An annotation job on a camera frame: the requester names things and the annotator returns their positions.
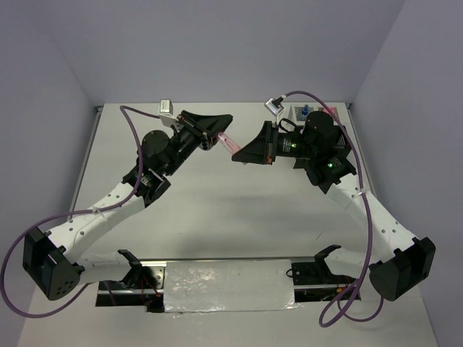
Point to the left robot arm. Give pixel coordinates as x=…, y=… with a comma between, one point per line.
x=57, y=260

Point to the blue cap clear bottle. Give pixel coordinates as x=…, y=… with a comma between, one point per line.
x=304, y=112

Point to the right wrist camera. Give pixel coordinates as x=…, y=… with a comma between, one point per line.
x=275, y=107

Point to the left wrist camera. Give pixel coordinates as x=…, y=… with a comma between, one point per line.
x=166, y=113

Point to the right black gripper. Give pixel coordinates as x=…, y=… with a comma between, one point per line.
x=262, y=149

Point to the white two-cell organizer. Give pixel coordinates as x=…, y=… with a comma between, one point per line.
x=294, y=113

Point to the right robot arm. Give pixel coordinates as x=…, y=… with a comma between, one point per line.
x=404, y=260

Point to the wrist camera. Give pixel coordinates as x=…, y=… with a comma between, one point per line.
x=166, y=113
x=275, y=107

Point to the black slotted organizer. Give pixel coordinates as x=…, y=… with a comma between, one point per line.
x=322, y=144

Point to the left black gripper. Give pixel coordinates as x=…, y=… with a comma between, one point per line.
x=205, y=128

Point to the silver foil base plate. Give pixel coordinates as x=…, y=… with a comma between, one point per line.
x=228, y=286

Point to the pink cap glue bottle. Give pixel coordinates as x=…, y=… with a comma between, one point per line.
x=330, y=110

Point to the pink highlighter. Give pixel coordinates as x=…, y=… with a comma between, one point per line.
x=228, y=143

